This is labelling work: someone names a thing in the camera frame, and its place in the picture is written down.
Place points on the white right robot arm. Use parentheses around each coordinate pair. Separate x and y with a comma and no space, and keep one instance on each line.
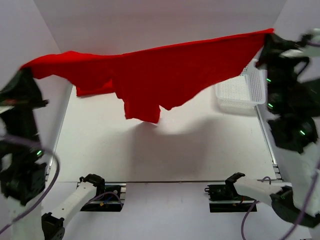
(295,105)

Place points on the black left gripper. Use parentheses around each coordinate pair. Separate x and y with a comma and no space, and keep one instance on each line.
(22,99)

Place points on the red t shirt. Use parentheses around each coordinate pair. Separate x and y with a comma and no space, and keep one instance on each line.
(158,78)
(107,88)

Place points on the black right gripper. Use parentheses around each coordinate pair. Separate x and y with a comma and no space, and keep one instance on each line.
(279,60)

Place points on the red folded t shirt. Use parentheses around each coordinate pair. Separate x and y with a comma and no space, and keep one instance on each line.
(107,88)

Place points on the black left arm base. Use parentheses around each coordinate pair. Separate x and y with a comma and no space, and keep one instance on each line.
(110,199)

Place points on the white plastic mesh basket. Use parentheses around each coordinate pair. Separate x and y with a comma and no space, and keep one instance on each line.
(243,92)

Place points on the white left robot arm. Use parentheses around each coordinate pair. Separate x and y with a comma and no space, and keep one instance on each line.
(23,178)

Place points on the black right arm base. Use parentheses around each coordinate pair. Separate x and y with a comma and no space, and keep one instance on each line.
(222,200)

